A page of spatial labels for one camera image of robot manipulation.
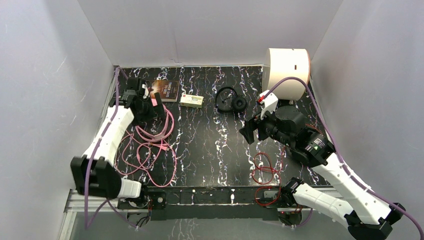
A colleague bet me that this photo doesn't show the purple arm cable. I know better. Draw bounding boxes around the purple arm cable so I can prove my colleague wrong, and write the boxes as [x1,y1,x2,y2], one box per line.
[83,67,130,231]
[259,77,424,238]

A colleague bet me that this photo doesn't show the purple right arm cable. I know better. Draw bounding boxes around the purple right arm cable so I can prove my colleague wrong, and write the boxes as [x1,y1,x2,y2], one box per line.
[259,77,424,238]

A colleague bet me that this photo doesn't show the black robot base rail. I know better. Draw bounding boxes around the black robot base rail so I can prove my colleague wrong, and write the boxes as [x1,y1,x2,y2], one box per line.
[114,185,316,222]

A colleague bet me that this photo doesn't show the small white cardboard box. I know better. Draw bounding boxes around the small white cardboard box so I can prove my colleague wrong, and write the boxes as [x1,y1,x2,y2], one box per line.
[179,94,204,109]

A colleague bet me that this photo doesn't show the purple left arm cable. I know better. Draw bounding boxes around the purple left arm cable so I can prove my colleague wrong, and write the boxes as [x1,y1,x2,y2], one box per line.
[83,67,130,231]

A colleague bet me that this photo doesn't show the pink over-ear headphones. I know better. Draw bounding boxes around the pink over-ear headphones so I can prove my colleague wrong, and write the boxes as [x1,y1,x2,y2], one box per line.
[135,99,176,143]

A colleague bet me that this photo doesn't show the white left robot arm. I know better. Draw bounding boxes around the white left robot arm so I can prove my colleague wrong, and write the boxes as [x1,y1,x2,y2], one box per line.
[70,77,169,208]

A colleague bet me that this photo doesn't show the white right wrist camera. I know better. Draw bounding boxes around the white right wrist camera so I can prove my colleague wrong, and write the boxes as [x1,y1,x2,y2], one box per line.
[258,90,279,120]

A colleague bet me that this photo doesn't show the black on-ear headphones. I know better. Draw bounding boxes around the black on-ear headphones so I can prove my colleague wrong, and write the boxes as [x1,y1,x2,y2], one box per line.
[214,86,248,113]

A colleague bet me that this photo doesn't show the white cylindrical container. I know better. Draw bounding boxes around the white cylindrical container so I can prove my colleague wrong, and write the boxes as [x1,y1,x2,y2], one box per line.
[261,48,311,101]

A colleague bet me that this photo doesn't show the red and black headphones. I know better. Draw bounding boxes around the red and black headphones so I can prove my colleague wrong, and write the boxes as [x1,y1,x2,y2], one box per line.
[305,123,327,136]

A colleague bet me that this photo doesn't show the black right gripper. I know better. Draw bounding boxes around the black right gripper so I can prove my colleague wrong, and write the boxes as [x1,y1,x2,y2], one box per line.
[238,104,294,148]

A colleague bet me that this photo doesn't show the dark paperback book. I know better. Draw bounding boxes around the dark paperback book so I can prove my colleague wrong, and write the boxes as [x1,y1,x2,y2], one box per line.
[146,80,180,103]

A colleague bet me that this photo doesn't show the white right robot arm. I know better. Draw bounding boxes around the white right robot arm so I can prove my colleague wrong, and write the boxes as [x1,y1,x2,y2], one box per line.
[239,105,403,240]

